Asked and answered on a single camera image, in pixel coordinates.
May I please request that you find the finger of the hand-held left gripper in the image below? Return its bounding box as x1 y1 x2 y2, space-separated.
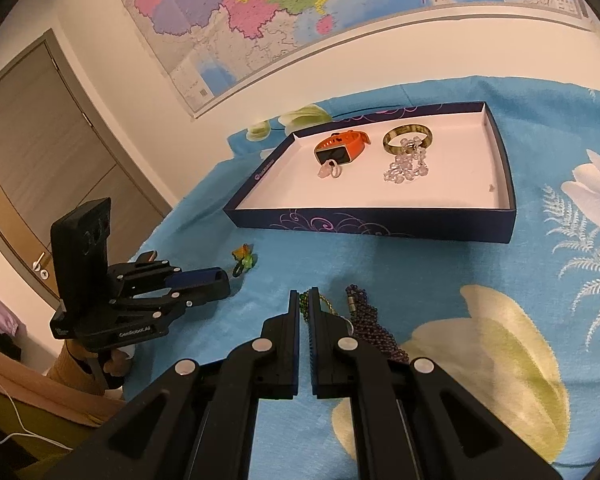
111 259 222 292
115 269 231 326

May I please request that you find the person's left forearm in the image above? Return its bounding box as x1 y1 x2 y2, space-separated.
45 346 107 397

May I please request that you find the colourful wall map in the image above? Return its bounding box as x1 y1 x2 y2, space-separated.
112 0 598 121

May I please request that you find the mottled green bangle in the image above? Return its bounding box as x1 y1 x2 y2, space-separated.
382 122 435 157

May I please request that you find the green glass pendant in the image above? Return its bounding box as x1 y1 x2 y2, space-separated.
230 243 258 277

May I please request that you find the clear crystal bead bracelet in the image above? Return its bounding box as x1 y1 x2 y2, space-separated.
382 137 431 185

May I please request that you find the person's left hand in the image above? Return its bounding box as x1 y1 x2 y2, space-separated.
97 346 136 379

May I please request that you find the tan bed frame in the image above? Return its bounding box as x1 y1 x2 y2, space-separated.
0 342 127 428

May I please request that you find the green bead bracelet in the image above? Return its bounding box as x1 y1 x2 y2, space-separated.
300 290 352 332

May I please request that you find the silver door handle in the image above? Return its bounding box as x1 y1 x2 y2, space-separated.
30 254 54 279

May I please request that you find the dark blue shallow box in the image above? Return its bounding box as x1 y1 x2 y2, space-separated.
223 101 517 245

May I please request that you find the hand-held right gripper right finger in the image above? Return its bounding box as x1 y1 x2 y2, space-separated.
307 286 563 480

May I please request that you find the white cable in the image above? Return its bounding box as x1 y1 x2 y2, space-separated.
0 360 77 449

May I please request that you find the brown beaded bracelet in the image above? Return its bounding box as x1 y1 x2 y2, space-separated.
343 284 410 364

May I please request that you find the orange smart watch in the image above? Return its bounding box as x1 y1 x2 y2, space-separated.
313 130 371 166

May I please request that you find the small pink ring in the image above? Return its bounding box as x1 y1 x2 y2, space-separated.
316 158 342 181

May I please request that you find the grey door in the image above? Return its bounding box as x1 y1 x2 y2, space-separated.
0 29 174 313

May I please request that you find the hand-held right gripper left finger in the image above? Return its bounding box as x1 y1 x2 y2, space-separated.
45 287 301 480

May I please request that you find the blue floral bedsheet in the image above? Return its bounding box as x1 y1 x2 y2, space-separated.
125 76 600 480

